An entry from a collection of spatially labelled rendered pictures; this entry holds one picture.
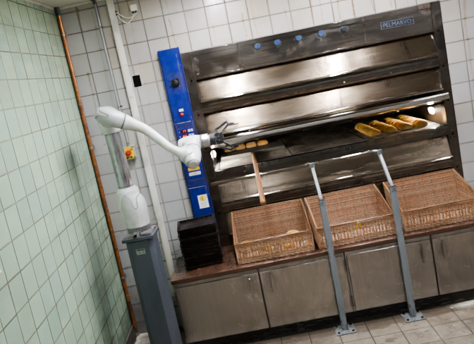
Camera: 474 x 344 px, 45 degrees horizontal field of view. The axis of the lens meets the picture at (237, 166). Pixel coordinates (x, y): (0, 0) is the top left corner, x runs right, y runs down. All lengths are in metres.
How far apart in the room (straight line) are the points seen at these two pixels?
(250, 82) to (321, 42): 0.61
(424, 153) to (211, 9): 1.94
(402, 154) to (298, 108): 0.88
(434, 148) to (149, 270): 2.33
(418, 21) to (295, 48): 0.93
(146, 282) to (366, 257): 1.50
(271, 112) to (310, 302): 1.42
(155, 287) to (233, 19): 1.99
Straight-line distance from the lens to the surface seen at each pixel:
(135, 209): 3.66
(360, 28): 4.43
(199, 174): 4.35
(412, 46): 4.51
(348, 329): 4.18
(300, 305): 4.12
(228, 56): 4.32
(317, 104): 4.35
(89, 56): 4.43
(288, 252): 4.02
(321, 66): 4.35
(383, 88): 4.45
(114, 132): 3.81
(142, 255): 3.72
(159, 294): 3.79
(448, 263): 4.25
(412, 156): 4.56
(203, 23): 4.32
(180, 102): 4.29
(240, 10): 4.32
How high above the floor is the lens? 1.91
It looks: 9 degrees down
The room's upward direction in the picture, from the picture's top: 12 degrees counter-clockwise
